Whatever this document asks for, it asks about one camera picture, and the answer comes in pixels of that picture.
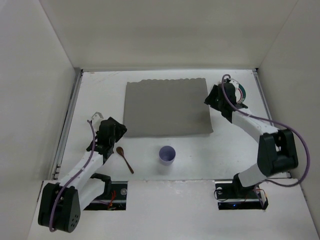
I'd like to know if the white plate with green rim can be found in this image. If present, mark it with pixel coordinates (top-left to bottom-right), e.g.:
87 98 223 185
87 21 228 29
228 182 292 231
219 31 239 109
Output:
236 83 247 104

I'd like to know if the grey cloth napkin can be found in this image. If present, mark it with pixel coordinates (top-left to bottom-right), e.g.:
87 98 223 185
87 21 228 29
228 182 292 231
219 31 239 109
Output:
123 78 213 138

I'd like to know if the purple plastic cup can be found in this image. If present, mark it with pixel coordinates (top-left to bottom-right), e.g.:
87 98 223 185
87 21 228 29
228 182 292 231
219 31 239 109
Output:
158 145 176 166

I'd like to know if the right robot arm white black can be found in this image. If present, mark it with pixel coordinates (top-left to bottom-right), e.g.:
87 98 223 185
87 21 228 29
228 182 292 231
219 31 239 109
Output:
204 82 299 198

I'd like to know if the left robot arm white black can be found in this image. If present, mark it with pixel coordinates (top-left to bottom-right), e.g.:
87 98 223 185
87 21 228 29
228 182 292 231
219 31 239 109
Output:
37 115 127 233

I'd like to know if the brown wooden spoon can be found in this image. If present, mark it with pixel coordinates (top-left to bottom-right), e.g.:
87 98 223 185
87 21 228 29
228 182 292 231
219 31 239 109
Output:
116 146 135 174

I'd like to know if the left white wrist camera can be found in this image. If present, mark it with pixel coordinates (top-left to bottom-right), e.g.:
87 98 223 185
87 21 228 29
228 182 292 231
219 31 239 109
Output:
91 112 104 126

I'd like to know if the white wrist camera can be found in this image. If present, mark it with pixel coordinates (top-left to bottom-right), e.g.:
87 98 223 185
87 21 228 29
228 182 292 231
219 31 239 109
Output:
224 78 239 88
91 112 104 126

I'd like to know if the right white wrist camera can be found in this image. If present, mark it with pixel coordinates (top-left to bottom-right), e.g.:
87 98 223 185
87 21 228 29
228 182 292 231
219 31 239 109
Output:
224 78 239 88

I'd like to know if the right aluminium table rail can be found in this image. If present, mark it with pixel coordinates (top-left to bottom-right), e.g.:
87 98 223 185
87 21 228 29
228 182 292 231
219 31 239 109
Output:
251 67 292 179

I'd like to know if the aluminium table rail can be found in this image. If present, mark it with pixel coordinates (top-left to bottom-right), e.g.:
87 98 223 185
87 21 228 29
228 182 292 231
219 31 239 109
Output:
47 67 83 180
251 67 292 179

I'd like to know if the left aluminium table rail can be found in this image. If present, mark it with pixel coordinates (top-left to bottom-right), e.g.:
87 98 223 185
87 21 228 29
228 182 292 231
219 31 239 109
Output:
47 67 83 180

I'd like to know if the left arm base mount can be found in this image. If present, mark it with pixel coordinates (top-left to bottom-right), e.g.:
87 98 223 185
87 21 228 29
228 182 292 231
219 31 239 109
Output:
84 181 128 211

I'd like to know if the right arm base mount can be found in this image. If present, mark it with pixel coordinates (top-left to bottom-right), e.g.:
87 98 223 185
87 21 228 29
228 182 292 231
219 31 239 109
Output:
213 180 269 211

